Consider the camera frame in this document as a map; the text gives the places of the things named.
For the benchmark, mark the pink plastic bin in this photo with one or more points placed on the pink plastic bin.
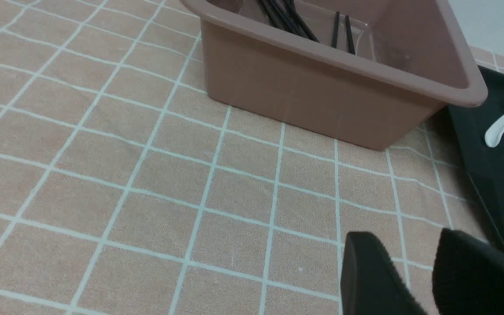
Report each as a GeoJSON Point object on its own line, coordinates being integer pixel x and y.
{"type": "Point", "coordinates": [411, 61]}

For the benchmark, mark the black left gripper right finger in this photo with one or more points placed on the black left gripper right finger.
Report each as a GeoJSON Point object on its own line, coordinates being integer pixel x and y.
{"type": "Point", "coordinates": [468, 276]}

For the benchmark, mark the pink checkered tablecloth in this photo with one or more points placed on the pink checkered tablecloth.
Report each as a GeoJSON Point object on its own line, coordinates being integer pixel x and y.
{"type": "Point", "coordinates": [125, 190]}

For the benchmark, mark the black plastic tray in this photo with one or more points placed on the black plastic tray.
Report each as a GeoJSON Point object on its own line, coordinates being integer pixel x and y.
{"type": "Point", "coordinates": [484, 165]}

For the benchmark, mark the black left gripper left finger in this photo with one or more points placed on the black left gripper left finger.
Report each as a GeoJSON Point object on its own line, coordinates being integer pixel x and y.
{"type": "Point", "coordinates": [370, 283]}

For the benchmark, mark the black chopstick bundle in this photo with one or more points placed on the black chopstick bundle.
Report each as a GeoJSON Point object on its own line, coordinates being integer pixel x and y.
{"type": "Point", "coordinates": [282, 14]}

